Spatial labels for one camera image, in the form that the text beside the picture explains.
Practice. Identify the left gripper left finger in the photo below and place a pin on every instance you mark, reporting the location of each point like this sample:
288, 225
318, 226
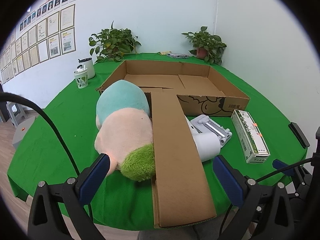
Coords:
46, 220

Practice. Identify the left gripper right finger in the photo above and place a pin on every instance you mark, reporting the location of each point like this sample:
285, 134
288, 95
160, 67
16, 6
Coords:
266, 206

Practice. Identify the green white medicine box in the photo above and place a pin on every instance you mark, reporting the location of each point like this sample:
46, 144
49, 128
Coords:
251, 139

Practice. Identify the narrow cardboard insert box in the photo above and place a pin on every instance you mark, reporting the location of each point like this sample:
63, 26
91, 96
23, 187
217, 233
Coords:
180, 190

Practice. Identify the pastel plush toy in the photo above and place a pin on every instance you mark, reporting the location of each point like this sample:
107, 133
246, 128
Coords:
125, 133

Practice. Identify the white folding phone stand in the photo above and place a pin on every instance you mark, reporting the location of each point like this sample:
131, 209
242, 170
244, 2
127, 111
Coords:
205, 124

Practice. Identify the grey round bin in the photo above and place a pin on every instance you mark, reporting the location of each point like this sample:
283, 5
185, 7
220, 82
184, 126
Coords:
21, 131

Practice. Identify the grey plastic stool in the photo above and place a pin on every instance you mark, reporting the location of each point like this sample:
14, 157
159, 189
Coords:
16, 112

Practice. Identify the large cardboard tray box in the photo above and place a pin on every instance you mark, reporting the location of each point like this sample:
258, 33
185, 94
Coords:
199, 88

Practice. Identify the leaf pattern paper cup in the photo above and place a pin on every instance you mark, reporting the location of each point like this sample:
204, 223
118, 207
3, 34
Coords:
81, 76

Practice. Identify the white mug with lid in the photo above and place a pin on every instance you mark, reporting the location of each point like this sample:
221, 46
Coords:
87, 63

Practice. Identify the right potted green plant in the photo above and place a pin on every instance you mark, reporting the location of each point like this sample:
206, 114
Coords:
206, 46

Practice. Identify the potted green plant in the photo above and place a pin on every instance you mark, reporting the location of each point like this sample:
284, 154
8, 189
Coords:
206, 46
113, 44

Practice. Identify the left potted green plant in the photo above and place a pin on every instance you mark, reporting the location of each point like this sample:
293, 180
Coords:
113, 44

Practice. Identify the colourful packet on table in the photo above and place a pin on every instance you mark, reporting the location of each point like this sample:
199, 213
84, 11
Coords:
174, 55

